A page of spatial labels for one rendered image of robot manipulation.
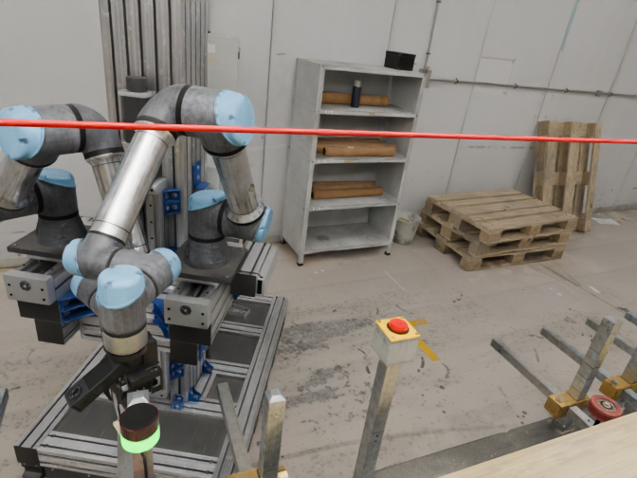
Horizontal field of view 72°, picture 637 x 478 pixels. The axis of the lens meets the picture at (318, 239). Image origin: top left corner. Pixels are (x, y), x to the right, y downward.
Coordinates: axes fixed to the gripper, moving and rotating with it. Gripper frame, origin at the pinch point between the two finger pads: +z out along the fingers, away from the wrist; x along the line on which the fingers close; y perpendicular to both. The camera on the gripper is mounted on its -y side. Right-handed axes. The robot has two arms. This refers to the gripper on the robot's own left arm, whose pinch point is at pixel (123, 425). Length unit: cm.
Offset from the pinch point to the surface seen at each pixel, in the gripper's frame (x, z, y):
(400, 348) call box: -31, -20, 45
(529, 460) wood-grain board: -56, 9, 73
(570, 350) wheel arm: -44, 18, 141
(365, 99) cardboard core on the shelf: 169, -31, 252
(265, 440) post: -20.6, -0.4, 20.9
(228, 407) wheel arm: 2.6, 14.0, 26.9
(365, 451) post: -29, 13, 45
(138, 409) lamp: -14.0, -17.6, -1.4
